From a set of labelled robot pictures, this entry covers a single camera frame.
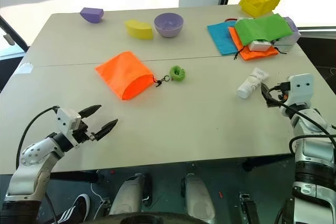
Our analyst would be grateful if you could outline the yellow plastic bin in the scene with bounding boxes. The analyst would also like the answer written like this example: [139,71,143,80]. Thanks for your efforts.
[238,0,286,17]

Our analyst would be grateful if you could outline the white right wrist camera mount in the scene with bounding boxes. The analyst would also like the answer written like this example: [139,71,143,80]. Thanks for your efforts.
[284,73,314,109]

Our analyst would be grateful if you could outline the purple curved block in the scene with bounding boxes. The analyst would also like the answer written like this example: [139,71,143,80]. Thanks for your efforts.
[79,7,104,24]

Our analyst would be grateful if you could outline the yellow curved block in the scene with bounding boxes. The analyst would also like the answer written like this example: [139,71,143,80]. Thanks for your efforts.
[124,19,154,40]

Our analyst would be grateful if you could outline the grey robot leg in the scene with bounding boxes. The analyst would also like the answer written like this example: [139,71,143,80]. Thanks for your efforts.
[180,173,216,223]
[108,173,152,216]

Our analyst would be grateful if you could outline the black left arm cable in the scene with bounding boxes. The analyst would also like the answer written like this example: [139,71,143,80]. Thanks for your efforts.
[15,105,60,170]

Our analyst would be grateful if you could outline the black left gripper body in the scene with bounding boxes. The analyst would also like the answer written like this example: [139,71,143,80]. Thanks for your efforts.
[71,120,97,144]

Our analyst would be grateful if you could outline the black metal frame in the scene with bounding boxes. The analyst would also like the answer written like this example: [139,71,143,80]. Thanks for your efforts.
[0,15,30,53]

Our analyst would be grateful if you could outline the small white box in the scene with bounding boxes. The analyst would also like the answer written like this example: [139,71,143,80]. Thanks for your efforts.
[247,39,271,52]

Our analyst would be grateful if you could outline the purple plastic bowl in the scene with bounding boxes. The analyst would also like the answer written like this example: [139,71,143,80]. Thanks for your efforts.
[153,13,184,38]

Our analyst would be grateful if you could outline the black shoe with white stripes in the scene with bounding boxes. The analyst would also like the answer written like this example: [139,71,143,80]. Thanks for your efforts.
[56,193,91,224]

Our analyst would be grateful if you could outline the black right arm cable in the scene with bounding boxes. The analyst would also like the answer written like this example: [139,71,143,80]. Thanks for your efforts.
[267,87,336,156]

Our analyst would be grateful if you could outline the white floor cable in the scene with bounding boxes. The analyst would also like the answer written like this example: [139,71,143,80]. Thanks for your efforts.
[90,181,106,220]

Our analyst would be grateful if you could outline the green fuzzy keychain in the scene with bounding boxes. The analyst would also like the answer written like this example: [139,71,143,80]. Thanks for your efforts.
[162,65,186,83]

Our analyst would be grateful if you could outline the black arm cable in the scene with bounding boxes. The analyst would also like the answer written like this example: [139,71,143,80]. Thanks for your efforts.
[267,87,336,156]
[15,105,60,170]

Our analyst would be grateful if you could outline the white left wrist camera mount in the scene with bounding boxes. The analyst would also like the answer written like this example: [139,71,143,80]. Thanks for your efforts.
[54,107,82,148]

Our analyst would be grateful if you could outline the light purple box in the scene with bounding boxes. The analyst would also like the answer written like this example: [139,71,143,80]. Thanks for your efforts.
[272,16,301,52]

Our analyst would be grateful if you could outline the white cosmetic tube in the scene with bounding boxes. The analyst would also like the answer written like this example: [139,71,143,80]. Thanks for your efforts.
[236,67,269,100]

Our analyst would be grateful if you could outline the blue cloth bag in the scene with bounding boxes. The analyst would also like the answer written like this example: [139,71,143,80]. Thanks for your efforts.
[206,20,245,57]

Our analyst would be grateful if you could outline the black clamp under table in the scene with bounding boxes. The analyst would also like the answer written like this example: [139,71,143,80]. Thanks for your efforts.
[239,193,260,224]

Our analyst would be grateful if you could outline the orange cloth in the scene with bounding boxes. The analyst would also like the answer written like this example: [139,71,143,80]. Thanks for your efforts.
[94,51,164,102]

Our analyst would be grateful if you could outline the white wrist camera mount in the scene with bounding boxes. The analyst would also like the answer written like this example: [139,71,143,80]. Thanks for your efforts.
[284,73,314,109]
[54,107,82,148]

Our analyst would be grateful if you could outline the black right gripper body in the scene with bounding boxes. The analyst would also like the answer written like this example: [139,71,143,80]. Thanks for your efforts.
[272,81,291,103]

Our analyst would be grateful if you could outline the green cloth bag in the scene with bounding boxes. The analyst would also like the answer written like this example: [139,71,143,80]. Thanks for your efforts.
[234,13,293,47]

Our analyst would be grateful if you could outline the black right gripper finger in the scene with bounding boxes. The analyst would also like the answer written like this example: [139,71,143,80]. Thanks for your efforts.
[259,82,271,102]
[265,96,280,109]

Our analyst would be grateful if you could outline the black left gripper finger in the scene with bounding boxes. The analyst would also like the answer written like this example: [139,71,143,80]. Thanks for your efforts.
[78,104,102,119]
[92,119,119,142]

